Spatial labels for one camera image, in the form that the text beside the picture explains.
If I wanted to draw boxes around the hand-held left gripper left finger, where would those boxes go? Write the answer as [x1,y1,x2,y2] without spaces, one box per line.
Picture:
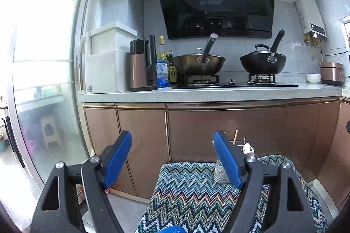
[30,130,132,233]

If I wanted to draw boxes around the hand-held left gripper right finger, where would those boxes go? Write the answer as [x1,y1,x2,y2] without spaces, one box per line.
[213,131,321,233]

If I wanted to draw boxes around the clear utensil holder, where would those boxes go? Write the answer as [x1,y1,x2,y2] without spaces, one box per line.
[213,137,256,184]

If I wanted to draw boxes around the person's left hand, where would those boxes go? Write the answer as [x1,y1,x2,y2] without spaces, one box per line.
[161,225,187,233]

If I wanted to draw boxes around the rose gold lower cabinets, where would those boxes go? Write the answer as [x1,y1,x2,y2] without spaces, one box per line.
[82,96,350,212]

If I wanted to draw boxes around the zigzag patterned cushion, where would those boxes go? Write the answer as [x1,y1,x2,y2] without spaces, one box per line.
[135,155,329,233]

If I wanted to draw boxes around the beige plastic stool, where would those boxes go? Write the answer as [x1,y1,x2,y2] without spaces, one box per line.
[39,116,63,150]

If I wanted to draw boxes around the black gas stove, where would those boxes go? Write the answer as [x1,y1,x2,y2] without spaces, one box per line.
[171,73,299,90]

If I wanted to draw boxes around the white storage box stack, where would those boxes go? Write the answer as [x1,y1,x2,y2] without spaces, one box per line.
[84,30,131,95]

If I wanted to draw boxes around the rose gold electric kettle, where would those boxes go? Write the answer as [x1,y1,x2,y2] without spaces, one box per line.
[129,35,159,92]

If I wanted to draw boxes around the blue and white packet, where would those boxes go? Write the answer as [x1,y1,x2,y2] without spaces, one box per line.
[156,61,170,89]

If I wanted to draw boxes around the black wok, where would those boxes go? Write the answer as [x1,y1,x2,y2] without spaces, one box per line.
[240,29,287,75]

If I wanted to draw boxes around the brass wok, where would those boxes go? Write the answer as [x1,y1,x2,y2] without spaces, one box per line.
[171,33,226,76]

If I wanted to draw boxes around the dark bottle with yellow label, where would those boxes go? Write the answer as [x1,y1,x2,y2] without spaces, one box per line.
[168,54,178,85]

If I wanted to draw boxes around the black pot lid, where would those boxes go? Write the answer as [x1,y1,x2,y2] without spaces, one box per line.
[247,43,271,56]

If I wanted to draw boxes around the white bowl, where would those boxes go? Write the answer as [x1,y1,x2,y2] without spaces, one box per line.
[306,73,322,84]

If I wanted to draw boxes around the yellow cap oil bottle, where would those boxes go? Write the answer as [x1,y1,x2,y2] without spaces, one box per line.
[158,36,167,64]

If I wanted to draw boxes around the rose gold rice cooker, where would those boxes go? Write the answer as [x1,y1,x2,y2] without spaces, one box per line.
[320,61,345,86]

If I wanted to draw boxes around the brass water heater pipes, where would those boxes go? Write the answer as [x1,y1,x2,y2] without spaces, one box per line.
[302,34,327,61]

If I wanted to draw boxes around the sliding glass door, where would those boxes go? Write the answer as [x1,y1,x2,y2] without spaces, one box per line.
[0,0,95,187]

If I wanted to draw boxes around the black range hood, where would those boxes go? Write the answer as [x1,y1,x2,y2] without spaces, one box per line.
[152,0,275,40]

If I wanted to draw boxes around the white water heater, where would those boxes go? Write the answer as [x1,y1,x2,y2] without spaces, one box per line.
[294,0,327,44]

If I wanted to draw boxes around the window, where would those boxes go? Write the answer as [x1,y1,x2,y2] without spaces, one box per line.
[339,16,350,51]

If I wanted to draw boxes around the black power cable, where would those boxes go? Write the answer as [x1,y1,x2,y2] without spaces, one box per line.
[319,48,350,56]

